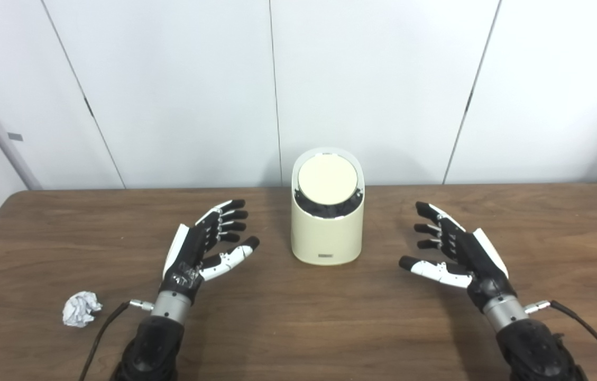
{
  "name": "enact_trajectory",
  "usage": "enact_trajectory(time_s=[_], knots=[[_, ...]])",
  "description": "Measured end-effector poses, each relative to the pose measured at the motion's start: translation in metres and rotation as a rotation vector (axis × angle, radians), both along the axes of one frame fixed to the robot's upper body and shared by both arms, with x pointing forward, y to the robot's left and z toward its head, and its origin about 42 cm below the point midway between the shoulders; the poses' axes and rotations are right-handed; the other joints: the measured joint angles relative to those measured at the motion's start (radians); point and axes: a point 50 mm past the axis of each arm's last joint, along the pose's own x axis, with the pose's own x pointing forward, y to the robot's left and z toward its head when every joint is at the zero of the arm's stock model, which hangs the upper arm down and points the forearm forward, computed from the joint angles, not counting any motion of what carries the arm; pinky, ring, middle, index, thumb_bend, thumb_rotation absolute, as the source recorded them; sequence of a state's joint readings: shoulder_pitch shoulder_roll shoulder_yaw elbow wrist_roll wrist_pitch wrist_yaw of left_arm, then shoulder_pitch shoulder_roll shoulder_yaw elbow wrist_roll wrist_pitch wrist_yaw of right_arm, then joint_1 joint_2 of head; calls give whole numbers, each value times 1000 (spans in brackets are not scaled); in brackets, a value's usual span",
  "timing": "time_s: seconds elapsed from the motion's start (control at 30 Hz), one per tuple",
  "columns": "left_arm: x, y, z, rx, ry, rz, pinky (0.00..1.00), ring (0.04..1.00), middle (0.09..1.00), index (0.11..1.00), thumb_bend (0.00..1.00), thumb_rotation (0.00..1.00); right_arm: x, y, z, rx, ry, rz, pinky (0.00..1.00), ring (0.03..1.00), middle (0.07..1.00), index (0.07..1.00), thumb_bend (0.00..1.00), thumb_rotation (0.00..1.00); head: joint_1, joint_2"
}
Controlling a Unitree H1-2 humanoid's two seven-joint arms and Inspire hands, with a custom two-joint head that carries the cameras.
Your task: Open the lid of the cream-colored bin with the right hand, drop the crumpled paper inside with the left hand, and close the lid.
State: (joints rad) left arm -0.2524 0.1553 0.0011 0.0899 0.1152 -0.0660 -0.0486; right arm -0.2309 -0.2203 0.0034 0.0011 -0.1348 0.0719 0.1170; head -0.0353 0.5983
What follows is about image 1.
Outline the cream-colored tabletop bin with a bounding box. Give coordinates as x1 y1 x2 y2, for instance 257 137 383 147
291 148 365 266

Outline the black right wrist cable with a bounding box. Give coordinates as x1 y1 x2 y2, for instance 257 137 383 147
525 300 597 381

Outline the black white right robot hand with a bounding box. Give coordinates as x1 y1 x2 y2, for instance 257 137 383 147
399 201 518 313

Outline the round cream bin lid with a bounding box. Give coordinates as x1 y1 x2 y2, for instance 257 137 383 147
297 153 358 206

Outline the white paper ball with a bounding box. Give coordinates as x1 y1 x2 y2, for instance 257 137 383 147
62 291 103 328

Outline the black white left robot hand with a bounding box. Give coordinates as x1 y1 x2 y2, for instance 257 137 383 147
161 199 261 305

